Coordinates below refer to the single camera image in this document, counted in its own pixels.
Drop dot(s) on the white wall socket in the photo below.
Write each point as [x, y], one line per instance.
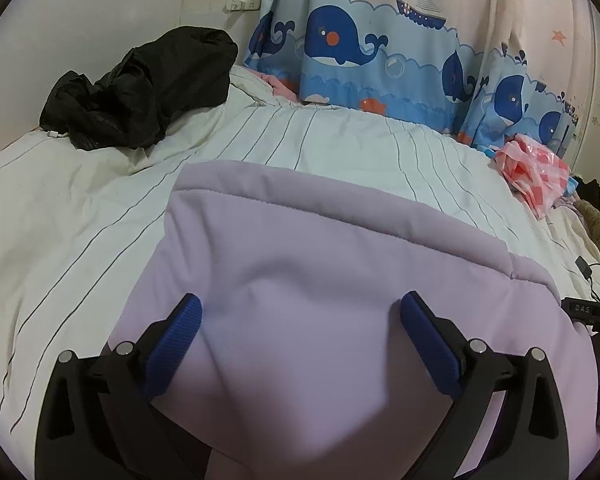
[242, 5]

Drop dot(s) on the white striped bed duvet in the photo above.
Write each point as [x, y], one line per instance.
[80, 220]

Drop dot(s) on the khaki clothes pile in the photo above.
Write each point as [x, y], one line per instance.
[597, 220]

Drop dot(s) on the pink cloth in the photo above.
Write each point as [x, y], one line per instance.
[280, 85]

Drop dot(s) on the light blue cloth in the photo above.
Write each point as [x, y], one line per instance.
[571, 187]

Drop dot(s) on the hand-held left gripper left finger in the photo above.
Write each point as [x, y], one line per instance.
[175, 345]

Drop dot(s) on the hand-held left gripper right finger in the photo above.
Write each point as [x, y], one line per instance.
[430, 345]

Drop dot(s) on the purple padded jacket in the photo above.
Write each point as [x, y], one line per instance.
[330, 270]

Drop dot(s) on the pink checked plastic bag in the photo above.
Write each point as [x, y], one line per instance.
[530, 170]

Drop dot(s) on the black jacket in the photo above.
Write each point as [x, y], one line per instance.
[145, 85]

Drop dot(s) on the black charger adapter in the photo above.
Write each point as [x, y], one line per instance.
[582, 266]

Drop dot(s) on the small black cloth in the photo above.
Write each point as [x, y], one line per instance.
[590, 192]

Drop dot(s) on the whale print curtain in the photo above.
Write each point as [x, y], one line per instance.
[360, 25]

